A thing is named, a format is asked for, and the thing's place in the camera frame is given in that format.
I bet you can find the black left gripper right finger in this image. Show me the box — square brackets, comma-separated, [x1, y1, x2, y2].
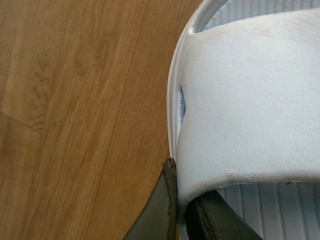
[185, 190, 261, 240]

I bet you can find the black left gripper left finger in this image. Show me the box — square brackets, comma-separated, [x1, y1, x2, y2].
[124, 158, 177, 240]

